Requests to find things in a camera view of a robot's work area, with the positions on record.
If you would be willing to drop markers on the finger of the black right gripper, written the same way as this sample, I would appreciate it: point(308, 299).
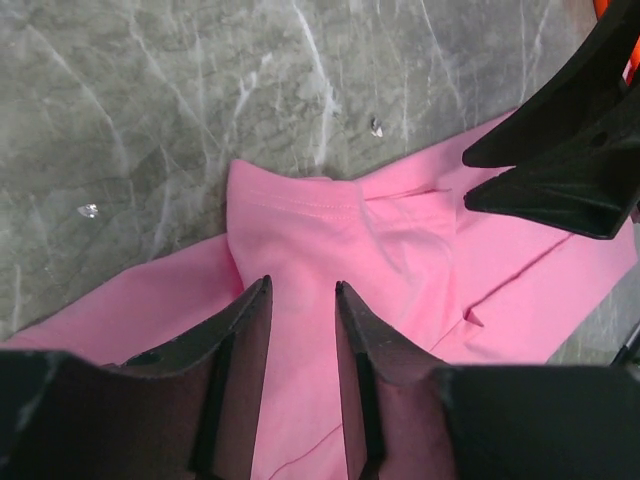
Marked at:
point(588, 86)
point(592, 204)

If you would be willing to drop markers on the pink t shirt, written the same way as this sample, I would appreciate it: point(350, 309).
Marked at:
point(466, 287)

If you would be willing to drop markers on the folded orange t shirt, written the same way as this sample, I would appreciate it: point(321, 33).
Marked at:
point(600, 7)

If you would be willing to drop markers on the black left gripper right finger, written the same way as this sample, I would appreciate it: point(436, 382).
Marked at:
point(408, 415)

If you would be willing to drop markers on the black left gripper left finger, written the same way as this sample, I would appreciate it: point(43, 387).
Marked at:
point(187, 409)

